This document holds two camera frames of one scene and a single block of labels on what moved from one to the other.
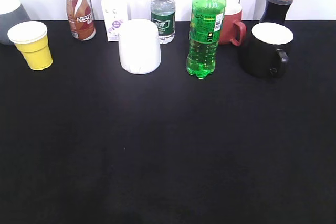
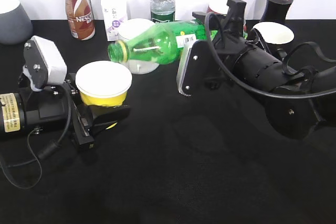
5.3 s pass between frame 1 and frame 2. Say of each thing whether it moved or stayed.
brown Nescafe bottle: stayed
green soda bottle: moved
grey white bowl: stayed
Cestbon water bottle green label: stayed
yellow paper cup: moved
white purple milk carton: stayed
